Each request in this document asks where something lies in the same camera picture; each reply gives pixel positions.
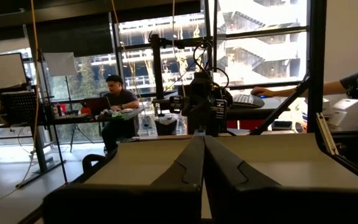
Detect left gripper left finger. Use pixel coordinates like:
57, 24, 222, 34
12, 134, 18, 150
42, 135, 205, 224

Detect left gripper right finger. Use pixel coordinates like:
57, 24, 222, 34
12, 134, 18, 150
204, 135, 358, 224

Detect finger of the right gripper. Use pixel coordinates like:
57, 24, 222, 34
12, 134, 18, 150
187, 119, 207, 137
206, 119, 227, 137

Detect black waste bin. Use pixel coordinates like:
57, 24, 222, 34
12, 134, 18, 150
154, 115, 178, 136

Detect red box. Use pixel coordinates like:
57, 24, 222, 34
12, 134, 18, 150
227, 119, 272, 130

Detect black keyboard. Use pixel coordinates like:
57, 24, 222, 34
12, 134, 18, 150
231, 93, 265, 109

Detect grey table mat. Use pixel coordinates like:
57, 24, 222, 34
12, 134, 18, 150
84, 133, 358, 218

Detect black cart pole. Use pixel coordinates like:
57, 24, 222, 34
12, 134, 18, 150
147, 30, 213, 102

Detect black diagonal brace bar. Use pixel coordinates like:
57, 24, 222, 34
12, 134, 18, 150
249, 74, 311, 136

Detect person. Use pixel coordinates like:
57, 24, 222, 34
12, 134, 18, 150
250, 14, 358, 99
101, 74, 141, 153

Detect bright blue window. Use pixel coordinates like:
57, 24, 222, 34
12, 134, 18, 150
47, 0, 309, 144

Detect black laptop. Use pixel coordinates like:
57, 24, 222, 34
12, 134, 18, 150
84, 96, 112, 116

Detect dark work desk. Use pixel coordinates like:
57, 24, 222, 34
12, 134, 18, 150
0, 107, 144, 129

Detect white flat box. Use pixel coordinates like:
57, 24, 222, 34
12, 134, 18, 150
321, 98, 358, 131

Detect white reflector sheet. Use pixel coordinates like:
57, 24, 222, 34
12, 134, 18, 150
44, 52, 78, 77

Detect black perforated equipment cart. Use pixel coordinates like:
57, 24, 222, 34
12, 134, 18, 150
0, 86, 40, 126

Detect white board panel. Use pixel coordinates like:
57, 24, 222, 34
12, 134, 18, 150
0, 52, 28, 110

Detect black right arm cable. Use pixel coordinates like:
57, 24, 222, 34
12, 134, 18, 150
193, 40, 230, 91

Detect black frame clamp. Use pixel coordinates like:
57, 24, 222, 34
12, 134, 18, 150
81, 153, 109, 177

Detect yellow hanging cable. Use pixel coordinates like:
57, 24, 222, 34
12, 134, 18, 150
0, 0, 42, 205

